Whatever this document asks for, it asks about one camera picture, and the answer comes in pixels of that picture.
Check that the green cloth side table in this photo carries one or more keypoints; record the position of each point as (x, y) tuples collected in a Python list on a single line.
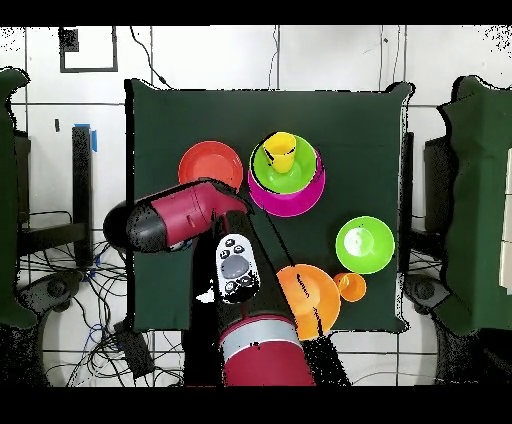
[(8, 200), (480, 200)]

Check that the black chair base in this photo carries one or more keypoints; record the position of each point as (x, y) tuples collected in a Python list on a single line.
[(52, 288)]

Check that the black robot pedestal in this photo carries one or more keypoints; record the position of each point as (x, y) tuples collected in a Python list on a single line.
[(328, 360)]

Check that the pink plastic bowl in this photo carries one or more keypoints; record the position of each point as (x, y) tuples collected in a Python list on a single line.
[(288, 206)]

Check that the black metal stand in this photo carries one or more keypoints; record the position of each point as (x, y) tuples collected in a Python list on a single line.
[(82, 192), (407, 200)]

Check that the orange plastic cup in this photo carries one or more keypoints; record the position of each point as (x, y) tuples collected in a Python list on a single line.
[(352, 288)]

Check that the yellow plastic cup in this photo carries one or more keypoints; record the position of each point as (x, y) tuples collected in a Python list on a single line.
[(280, 152)]

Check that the white box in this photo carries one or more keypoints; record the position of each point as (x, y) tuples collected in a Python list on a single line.
[(507, 220)]

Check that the red plastic bowl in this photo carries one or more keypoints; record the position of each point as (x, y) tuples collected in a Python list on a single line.
[(208, 160)]

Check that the large green plastic bowl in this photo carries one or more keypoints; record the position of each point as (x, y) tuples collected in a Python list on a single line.
[(304, 172), (366, 256)]

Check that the large orange plastic bowl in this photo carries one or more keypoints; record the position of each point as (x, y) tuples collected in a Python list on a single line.
[(316, 296)]

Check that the black square floor frame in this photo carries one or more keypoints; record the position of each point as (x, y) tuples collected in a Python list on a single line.
[(68, 40)]

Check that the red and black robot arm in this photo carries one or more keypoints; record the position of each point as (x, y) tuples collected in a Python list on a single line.
[(264, 360)]

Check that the dark green table cloth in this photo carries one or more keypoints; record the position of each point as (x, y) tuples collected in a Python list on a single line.
[(260, 116)]

